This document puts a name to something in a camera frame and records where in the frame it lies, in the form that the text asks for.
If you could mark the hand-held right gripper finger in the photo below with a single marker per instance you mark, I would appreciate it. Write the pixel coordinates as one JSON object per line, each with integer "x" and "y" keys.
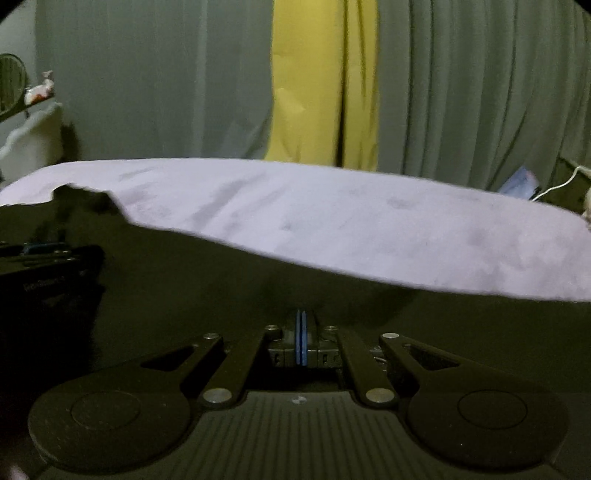
{"x": 298, "y": 339}
{"x": 304, "y": 339}

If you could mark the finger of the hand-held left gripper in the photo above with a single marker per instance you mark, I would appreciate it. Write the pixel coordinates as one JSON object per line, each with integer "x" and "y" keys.
{"x": 32, "y": 248}

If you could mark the black pants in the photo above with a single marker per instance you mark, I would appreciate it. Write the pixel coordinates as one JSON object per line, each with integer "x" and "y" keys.
{"x": 184, "y": 295}

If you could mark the white cushion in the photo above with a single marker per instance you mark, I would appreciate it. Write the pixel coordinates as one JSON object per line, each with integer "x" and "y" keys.
{"x": 34, "y": 136}

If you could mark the small toy figure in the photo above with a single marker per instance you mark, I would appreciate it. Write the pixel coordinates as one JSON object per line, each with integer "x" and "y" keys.
{"x": 40, "y": 87}

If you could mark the racket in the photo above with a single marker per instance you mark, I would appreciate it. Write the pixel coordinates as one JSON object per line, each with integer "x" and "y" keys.
{"x": 10, "y": 85}

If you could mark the grey-green curtain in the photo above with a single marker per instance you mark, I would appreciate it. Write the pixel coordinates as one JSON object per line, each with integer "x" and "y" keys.
{"x": 480, "y": 87}
{"x": 152, "y": 78}

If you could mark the yellow curtain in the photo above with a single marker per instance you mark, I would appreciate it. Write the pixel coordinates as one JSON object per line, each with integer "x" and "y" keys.
{"x": 323, "y": 83}

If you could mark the blue and white packet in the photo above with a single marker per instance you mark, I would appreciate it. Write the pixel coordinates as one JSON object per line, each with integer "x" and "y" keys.
{"x": 519, "y": 183}

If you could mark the dark furniture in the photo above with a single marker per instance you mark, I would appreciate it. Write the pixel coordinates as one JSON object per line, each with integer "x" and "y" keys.
{"x": 565, "y": 194}

